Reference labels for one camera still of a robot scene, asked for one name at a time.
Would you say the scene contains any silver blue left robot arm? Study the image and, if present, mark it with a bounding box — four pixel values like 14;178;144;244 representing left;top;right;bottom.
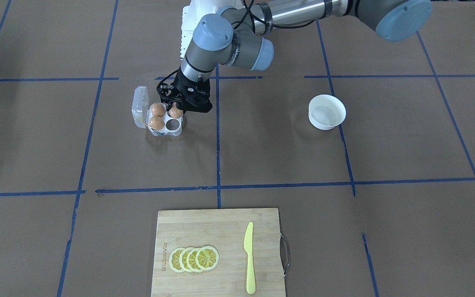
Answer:
156;0;432;113

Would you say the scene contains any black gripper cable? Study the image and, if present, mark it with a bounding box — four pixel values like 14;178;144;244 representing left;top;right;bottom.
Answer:
229;0;304;33

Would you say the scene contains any yellow lemon slice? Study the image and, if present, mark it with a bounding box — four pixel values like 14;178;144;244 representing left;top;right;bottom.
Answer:
195;246;219;271
168;247;185;273
179;247;194;272
186;248;203;273

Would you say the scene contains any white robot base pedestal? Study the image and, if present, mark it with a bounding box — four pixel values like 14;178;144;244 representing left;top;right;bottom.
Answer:
180;0;225;59

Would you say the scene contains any yellow plastic knife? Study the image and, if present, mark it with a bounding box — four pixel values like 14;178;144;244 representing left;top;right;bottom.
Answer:
243;222;256;295

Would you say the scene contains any brown egg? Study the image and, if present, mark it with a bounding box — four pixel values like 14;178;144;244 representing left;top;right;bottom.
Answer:
150;103;167;117
168;105;183;120
148;116;165;130

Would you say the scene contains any wooden cutting board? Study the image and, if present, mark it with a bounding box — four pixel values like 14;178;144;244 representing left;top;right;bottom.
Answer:
151;207;287;297

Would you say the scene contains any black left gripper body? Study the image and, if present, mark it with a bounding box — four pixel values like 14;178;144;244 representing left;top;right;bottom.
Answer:
156;71;213;113

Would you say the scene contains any white paper bowl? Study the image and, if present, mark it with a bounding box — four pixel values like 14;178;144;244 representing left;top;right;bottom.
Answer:
308;94;347;130

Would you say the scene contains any clear plastic egg box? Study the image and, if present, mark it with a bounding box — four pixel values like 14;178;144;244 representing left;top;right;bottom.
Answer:
131;86;183;137

